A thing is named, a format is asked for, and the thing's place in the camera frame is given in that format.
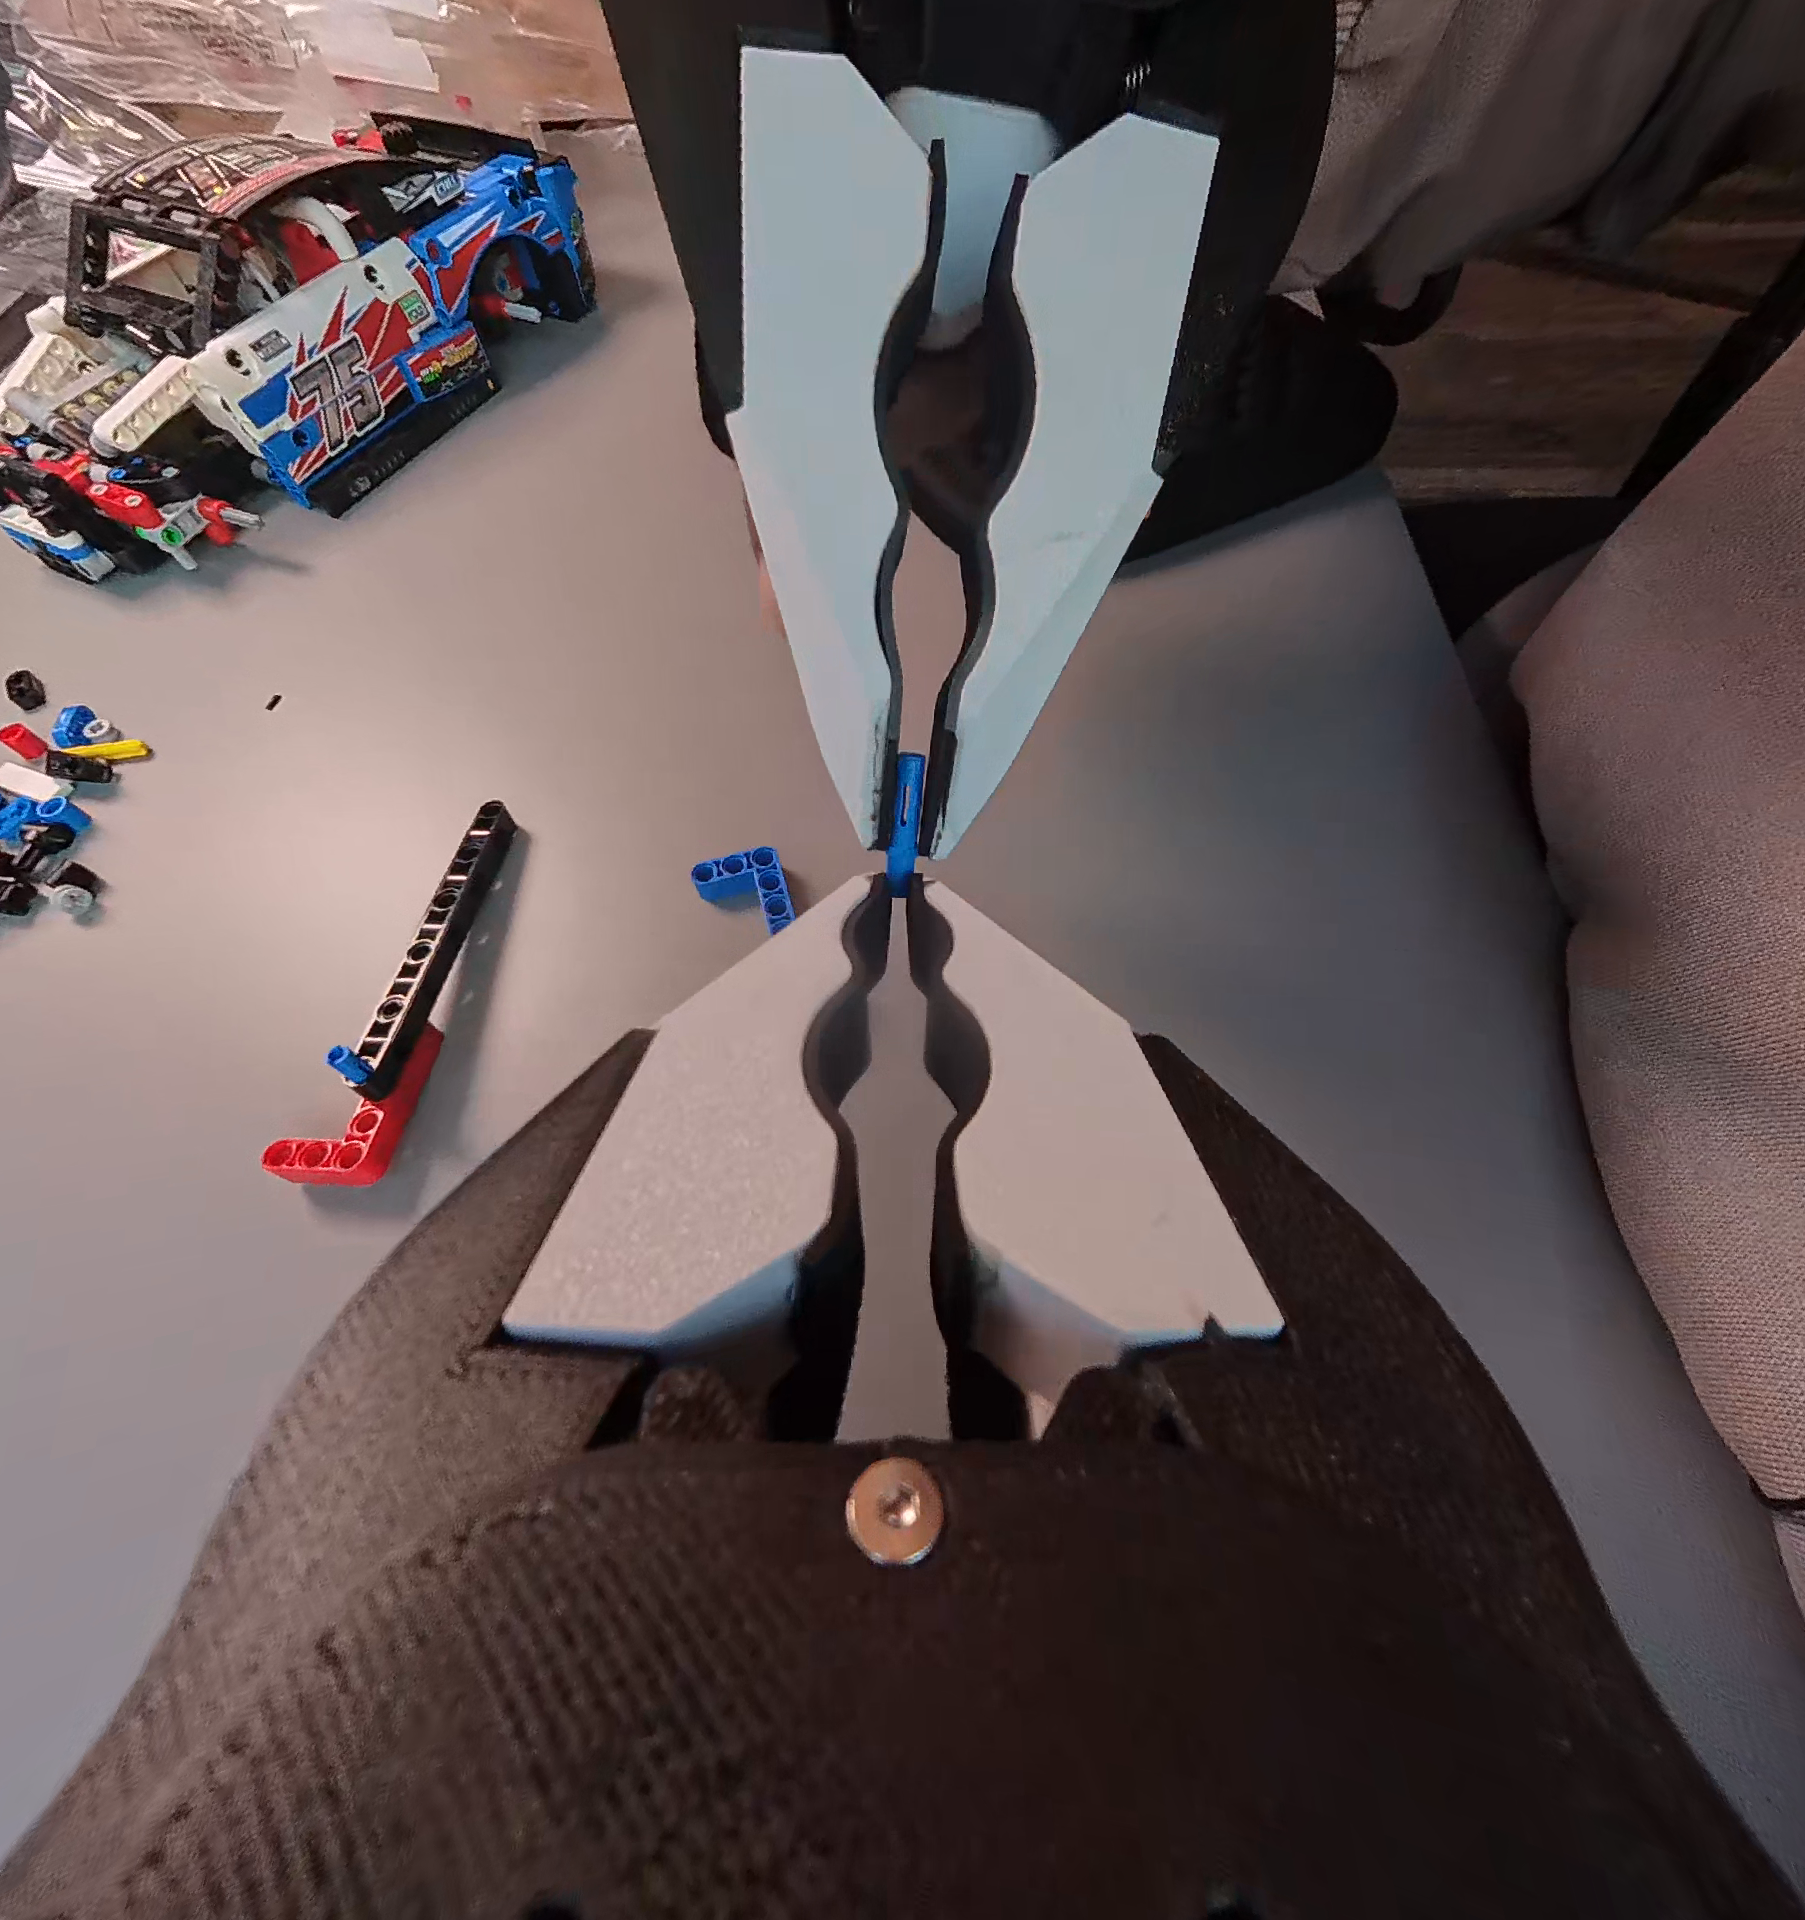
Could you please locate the clear plastic bag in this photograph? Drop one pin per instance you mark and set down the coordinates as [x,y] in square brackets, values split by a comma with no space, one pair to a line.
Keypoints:
[167,76]

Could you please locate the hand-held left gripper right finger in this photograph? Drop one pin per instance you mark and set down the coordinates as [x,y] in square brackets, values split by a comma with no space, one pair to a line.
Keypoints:
[1111,1200]

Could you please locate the pile of mixed lego pieces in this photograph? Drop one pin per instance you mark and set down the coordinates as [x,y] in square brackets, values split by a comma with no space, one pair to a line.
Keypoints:
[15,837]

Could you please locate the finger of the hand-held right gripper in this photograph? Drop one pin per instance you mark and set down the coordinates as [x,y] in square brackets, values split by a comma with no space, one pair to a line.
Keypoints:
[813,377]
[1111,377]

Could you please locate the blue white lego race car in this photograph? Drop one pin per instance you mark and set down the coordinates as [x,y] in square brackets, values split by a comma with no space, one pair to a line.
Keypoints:
[316,357]

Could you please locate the person's beige clothing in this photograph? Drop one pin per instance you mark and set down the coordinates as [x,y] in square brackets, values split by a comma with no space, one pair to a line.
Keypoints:
[1697,901]

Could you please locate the person's right forearm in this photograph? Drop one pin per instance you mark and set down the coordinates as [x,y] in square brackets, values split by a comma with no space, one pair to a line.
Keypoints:
[1560,120]

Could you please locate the person's right hand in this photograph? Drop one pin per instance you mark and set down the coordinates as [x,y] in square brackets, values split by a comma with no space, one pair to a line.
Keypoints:
[957,436]

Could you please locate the black and red lego assembly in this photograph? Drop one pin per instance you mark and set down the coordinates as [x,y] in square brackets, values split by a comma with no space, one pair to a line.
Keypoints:
[422,961]

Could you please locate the blue lego pin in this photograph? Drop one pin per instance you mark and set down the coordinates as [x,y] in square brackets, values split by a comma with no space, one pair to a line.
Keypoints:
[908,807]

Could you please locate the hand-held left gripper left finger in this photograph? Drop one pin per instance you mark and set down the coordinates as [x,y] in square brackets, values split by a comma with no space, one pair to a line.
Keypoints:
[693,1185]

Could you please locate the blue angled lego beam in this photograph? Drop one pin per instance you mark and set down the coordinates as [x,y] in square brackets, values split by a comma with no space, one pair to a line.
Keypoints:
[737,876]

